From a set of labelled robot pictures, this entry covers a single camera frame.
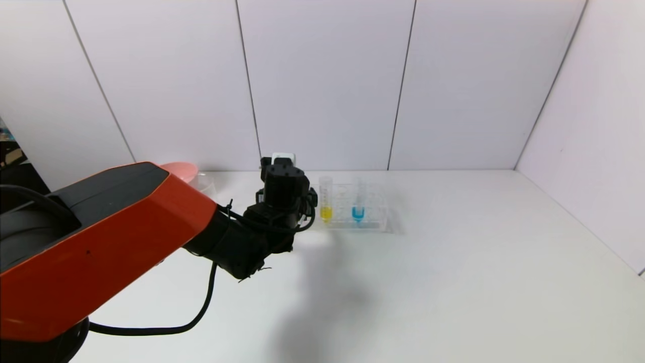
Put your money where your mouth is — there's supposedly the test tube with blue pigment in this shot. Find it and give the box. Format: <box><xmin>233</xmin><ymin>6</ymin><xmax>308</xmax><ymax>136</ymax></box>
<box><xmin>351</xmin><ymin>176</ymin><xmax>367</xmax><ymax>224</ymax></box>

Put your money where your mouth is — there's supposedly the test tube with yellow pigment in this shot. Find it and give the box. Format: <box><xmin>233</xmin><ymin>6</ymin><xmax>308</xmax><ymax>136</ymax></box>
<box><xmin>319</xmin><ymin>176</ymin><xmax>334</xmax><ymax>225</ymax></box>

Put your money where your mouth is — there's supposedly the clear acrylic test tube rack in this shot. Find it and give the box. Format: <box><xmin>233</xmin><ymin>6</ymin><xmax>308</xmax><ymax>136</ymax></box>
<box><xmin>306</xmin><ymin>183</ymin><xmax>390</xmax><ymax>233</ymax></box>

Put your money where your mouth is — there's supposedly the clear glass beaker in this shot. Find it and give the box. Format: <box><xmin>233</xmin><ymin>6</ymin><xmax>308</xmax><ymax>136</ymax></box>
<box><xmin>194</xmin><ymin>171</ymin><xmax>218</xmax><ymax>201</ymax></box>

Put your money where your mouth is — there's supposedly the pink plastic bowl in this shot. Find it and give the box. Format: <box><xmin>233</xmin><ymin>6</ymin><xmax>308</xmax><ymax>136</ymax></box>
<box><xmin>159</xmin><ymin>161</ymin><xmax>200</xmax><ymax>185</ymax></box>

